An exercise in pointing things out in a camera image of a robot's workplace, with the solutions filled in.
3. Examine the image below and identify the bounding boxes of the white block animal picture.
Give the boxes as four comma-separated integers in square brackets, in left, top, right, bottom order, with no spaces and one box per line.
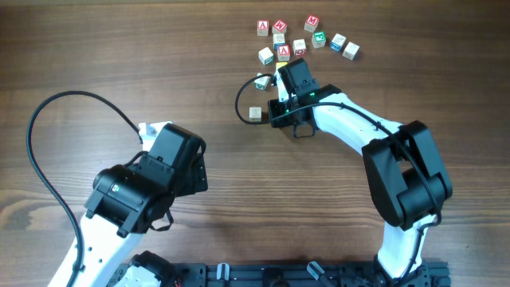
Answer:
[249,107,262,122]

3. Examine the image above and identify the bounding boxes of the white block red Q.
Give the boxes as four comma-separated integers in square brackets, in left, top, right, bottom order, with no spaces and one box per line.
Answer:
[292,39,306,57]

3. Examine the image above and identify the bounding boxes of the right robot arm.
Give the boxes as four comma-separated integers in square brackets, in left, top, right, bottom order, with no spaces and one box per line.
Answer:
[268,59,453,286]

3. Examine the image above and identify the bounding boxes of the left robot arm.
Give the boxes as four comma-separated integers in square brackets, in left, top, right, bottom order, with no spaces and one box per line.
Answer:
[50,122,208,286]

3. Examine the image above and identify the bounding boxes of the white block green Y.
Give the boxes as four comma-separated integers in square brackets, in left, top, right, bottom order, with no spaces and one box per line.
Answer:
[253,73,272,90]

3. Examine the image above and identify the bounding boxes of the yellow top picture block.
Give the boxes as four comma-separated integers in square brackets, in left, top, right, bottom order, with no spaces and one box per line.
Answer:
[276,61,288,70]

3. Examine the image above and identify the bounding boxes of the red A block centre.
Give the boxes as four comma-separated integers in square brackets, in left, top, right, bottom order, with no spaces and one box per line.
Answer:
[277,45,291,61]

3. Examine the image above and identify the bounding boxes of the white block green Z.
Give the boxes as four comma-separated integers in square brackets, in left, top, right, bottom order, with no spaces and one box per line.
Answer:
[258,47,274,65]

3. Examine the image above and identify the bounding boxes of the blue edged picture block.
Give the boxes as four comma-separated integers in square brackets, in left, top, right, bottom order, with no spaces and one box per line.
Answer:
[273,33,285,51]

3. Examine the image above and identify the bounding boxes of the green top letter block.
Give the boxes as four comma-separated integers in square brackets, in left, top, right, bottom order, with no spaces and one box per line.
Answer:
[312,31,327,49]

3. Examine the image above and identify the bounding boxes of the blue P letter block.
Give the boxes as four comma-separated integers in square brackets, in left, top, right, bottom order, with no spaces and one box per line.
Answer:
[330,33,347,52]

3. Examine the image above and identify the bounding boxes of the white block red leaf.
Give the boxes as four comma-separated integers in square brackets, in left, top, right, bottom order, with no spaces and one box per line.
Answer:
[343,41,359,61]

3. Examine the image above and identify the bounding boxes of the red W letter block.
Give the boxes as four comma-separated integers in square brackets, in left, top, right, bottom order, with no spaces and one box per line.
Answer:
[272,19,288,34]

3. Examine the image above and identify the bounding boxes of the red M letter block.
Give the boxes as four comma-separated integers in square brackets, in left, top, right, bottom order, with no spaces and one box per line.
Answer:
[304,14,320,33]

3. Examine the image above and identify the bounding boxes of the red A letter block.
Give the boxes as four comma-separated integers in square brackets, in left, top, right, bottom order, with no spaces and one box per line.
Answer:
[257,19,269,37]

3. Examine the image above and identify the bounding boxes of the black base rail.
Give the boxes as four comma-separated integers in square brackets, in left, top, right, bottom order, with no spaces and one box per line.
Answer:
[168,261,452,287]

